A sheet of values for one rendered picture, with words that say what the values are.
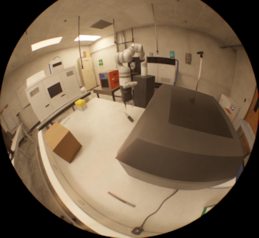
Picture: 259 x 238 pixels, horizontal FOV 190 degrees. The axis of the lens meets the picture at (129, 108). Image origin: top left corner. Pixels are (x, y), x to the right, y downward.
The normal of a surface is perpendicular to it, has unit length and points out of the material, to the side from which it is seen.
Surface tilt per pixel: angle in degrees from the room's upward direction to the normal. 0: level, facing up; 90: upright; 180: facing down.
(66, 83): 90
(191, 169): 51
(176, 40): 90
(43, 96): 90
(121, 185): 0
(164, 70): 90
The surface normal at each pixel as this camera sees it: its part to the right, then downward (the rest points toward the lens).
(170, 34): -0.47, 0.52
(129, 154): -0.41, -0.11
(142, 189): -0.07, -0.82
